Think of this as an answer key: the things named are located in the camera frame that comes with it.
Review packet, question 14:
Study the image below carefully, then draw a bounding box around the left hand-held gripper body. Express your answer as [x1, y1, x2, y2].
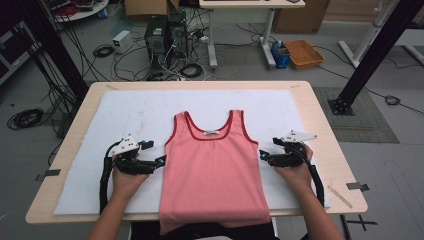
[107, 134, 158, 176]

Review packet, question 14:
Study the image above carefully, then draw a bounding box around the person's dark clothing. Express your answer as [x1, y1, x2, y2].
[130, 220, 278, 240]

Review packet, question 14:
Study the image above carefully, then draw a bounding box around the black computer tower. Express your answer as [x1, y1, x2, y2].
[144, 14, 168, 74]
[165, 10, 190, 68]

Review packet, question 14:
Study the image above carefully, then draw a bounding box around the white desk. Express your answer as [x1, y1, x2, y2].
[198, 0, 306, 70]

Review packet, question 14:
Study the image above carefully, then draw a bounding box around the white foam mat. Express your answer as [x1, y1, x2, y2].
[53, 88, 332, 216]

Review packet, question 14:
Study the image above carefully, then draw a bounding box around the round white table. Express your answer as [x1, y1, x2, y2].
[42, 0, 110, 23]

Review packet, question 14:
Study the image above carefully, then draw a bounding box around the large cardboard box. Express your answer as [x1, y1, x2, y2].
[272, 0, 332, 35]

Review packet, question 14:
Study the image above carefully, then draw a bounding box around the grey floor mat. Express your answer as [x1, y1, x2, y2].
[312, 86, 401, 145]

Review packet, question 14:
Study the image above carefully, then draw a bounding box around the black metal frame post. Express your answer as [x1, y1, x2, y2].
[13, 0, 90, 105]
[327, 0, 424, 117]

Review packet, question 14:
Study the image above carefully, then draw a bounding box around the blue container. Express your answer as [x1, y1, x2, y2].
[270, 40, 291, 70]

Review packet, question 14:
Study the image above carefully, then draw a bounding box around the coiled black cable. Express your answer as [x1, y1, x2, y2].
[6, 107, 45, 131]
[179, 62, 205, 80]
[92, 43, 115, 59]
[384, 94, 402, 106]

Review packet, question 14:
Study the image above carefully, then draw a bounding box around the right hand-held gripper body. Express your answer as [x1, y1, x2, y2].
[268, 129, 318, 168]

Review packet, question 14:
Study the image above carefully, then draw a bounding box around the small white box device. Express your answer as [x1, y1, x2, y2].
[111, 29, 134, 55]

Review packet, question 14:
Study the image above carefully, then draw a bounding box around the black tape cross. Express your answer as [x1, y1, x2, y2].
[346, 214, 379, 232]

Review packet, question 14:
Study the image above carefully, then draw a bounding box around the person's left hand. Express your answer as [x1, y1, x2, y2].
[111, 153, 152, 201]

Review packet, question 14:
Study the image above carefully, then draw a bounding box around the small cardboard box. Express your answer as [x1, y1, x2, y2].
[124, 0, 181, 22]

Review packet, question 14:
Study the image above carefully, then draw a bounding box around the white metal stand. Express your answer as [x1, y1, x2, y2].
[337, 0, 424, 69]

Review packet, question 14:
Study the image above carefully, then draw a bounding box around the thin wooden stick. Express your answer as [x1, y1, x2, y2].
[327, 185, 354, 210]

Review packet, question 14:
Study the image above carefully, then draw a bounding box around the black tape strip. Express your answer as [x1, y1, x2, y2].
[34, 168, 62, 182]
[345, 181, 370, 193]

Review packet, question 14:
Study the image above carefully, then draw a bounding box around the pink tank top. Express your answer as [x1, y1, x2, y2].
[158, 109, 272, 236]

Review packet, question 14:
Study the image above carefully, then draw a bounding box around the person's right hand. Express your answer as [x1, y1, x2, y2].
[273, 142, 315, 195]

